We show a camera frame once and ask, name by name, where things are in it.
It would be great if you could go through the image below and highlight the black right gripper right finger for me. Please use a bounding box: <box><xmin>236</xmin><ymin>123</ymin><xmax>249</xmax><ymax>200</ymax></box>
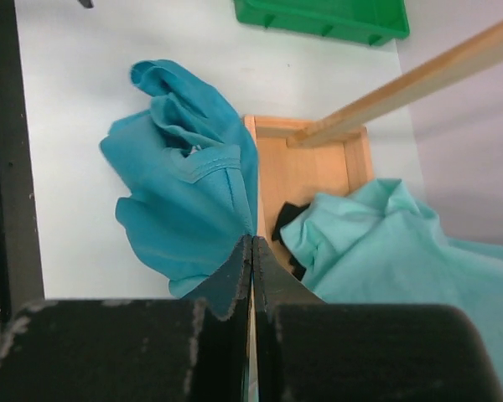
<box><xmin>251</xmin><ymin>237</ymin><xmax>503</xmax><ymax>401</ymax></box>

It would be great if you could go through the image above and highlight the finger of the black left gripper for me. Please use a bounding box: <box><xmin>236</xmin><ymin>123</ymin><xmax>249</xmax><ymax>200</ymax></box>
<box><xmin>78</xmin><ymin>0</ymin><xmax>94</xmax><ymax>8</ymax></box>

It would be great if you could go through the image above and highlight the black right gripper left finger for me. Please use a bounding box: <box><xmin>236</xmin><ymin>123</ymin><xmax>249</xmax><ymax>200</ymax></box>
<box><xmin>0</xmin><ymin>236</ymin><xmax>252</xmax><ymax>401</ymax></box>

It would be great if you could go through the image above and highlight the teal blue t shirt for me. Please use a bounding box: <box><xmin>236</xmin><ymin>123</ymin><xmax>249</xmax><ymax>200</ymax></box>
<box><xmin>100</xmin><ymin>59</ymin><xmax>258</xmax><ymax>298</ymax></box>

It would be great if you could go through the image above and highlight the mint green t shirt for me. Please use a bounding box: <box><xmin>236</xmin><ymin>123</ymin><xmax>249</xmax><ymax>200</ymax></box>
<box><xmin>283</xmin><ymin>179</ymin><xmax>503</xmax><ymax>385</ymax></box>

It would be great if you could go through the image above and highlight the black t shirt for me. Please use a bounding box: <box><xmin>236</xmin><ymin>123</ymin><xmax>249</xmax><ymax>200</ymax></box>
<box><xmin>271</xmin><ymin>202</ymin><xmax>310</xmax><ymax>281</ymax></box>

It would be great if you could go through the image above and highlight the wooden clothes rack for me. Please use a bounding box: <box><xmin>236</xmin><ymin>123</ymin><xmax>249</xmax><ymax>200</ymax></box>
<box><xmin>243</xmin><ymin>21</ymin><xmax>503</xmax><ymax>267</ymax></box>

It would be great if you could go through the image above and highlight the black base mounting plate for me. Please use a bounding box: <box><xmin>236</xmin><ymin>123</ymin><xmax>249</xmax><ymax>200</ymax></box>
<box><xmin>0</xmin><ymin>1</ymin><xmax>44</xmax><ymax>337</ymax></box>

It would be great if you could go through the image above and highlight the green plastic tray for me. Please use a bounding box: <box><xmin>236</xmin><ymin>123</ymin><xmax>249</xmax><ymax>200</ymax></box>
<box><xmin>233</xmin><ymin>0</ymin><xmax>410</xmax><ymax>47</ymax></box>

